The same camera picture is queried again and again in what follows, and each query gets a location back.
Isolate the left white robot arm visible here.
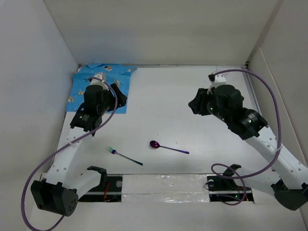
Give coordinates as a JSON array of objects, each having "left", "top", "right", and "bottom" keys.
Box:
[{"left": 31, "top": 81, "right": 127, "bottom": 217}]

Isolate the silver foil tape strip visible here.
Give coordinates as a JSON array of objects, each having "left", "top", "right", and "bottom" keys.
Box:
[{"left": 121, "top": 174, "right": 210, "bottom": 204}]

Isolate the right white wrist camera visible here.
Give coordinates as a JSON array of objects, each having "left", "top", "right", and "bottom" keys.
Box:
[{"left": 208, "top": 73, "right": 227, "bottom": 88}]

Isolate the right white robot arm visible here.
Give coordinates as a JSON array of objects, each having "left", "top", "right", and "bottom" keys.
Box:
[{"left": 188, "top": 85, "right": 308, "bottom": 211}]

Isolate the iridescent purple spoon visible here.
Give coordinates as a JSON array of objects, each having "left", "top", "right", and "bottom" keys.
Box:
[{"left": 149, "top": 141, "right": 190, "bottom": 154}]

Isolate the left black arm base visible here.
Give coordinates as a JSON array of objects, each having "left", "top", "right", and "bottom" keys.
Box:
[{"left": 78, "top": 166, "right": 123, "bottom": 203}]

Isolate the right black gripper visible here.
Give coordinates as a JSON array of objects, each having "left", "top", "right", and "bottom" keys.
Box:
[{"left": 189, "top": 87, "right": 231, "bottom": 124}]

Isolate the blue space-print cloth placemat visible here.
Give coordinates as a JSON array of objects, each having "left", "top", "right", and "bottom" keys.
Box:
[{"left": 66, "top": 64, "right": 137, "bottom": 112}]

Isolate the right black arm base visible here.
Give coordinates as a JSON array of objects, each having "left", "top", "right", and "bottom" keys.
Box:
[{"left": 204, "top": 174, "right": 254, "bottom": 205}]

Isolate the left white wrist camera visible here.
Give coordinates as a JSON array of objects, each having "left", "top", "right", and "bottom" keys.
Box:
[{"left": 88, "top": 72, "right": 106, "bottom": 85}]

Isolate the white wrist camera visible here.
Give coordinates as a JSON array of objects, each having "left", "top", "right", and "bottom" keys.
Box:
[
  {"left": 208, "top": 73, "right": 227, "bottom": 88},
  {"left": 88, "top": 72, "right": 106, "bottom": 85}
]

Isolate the iridescent rainbow fork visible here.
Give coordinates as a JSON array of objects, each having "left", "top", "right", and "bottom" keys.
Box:
[{"left": 106, "top": 146, "right": 143, "bottom": 166}]

